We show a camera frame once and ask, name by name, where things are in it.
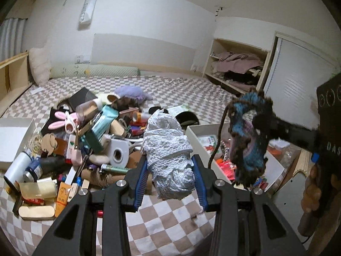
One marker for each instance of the white container box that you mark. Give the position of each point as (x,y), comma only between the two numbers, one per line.
(195,138)

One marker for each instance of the beige oblong case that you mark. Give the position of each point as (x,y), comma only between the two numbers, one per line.
(36,212)

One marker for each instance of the pink clothes pile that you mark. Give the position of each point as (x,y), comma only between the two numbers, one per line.
(237,61)

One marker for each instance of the white hanging bag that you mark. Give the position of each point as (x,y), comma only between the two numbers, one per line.
(87,9)

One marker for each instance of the blue can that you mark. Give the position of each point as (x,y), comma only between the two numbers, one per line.
(33,170)

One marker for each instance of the pink bunny ear toy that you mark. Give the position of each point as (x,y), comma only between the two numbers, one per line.
(60,124)

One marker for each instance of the small red packet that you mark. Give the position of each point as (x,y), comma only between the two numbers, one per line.
(33,200)

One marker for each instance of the fluffy white pillow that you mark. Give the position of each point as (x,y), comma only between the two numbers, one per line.
(40,64)

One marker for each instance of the black cloth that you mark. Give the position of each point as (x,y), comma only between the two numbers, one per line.
(155,109)

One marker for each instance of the black bottle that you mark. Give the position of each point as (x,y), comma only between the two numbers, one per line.
(52,164)

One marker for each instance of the white wall socket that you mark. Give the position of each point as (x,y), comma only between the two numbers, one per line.
(82,58)
(196,68)

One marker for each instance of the person's right hand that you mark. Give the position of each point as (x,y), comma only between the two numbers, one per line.
(311,192)

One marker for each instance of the wooden bedside shelf unit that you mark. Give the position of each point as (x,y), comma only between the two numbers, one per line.
(16,69)

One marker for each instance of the black cup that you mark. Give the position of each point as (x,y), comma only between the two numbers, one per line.
(187,118)

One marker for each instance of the black clothes pile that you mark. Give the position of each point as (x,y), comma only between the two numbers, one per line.
(239,77)

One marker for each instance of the white knitted cloth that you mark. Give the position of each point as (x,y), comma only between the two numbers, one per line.
(167,160)

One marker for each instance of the purple plush toy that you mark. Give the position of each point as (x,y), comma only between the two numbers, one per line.
(130,92)

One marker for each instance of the black box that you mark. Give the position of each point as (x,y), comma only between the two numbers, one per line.
(81,97)

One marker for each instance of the pink bottle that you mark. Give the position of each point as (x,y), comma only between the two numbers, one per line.
(76,156)

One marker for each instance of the clear storage bin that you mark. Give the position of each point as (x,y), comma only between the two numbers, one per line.
(287,152)

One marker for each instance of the yellow orange tube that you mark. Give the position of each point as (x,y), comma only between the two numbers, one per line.
(61,200)

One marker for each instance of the white shallow box lid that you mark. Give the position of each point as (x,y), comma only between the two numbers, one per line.
(13,138)

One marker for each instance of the white tube orange cap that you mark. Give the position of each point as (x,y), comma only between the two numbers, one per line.
(141,116)

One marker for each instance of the white tape dispenser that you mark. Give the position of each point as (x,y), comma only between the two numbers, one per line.
(118,144)

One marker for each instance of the green bolster pillow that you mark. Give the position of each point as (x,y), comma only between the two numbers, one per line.
(96,71)

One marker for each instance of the dark brown furry item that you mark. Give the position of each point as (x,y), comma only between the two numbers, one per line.
(125,102)

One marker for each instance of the grey curtain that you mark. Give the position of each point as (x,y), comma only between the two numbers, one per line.
(10,37)

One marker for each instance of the beige oval stone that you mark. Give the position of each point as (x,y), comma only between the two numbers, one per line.
(100,160)

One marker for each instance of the white paper sheet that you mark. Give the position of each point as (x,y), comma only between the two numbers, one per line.
(37,90)

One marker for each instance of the beige printed curtain valance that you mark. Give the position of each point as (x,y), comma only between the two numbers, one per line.
(24,5)

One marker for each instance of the wooden closet shelf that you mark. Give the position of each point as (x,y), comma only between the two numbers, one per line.
(234,48)

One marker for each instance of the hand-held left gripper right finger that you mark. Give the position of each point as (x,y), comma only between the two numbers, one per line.
(200,189)

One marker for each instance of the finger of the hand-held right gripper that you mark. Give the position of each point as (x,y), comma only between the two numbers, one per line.
(301,142)
(287,129)

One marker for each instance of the white green card box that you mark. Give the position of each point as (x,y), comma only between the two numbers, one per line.
(207,141)

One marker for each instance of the translucent yellowish bottle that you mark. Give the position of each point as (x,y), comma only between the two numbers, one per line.
(37,189)

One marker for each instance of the teal packet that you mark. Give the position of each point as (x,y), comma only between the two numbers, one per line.
(105,120)

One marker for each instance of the grey headboard panel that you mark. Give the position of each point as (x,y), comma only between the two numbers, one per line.
(143,49)

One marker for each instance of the dark green box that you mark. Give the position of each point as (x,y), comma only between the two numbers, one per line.
(93,141)

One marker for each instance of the blue brown crochet hat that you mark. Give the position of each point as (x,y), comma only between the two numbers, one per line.
(247,149)

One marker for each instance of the white thermos bottle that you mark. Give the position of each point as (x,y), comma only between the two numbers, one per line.
(17,168)

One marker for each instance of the green pen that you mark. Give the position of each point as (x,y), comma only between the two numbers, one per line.
(114,168)

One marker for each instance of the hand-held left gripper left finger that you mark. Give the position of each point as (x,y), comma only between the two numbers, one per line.
(141,186)

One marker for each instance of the white louvered door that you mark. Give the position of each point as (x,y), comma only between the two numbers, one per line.
(293,72)

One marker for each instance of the clear plastic cup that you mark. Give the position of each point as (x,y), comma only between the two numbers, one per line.
(86,109)

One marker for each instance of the brown cardboard cutout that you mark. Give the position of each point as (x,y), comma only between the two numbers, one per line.
(52,144)

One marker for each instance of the wooden lid jar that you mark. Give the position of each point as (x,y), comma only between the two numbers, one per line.
(117,128)

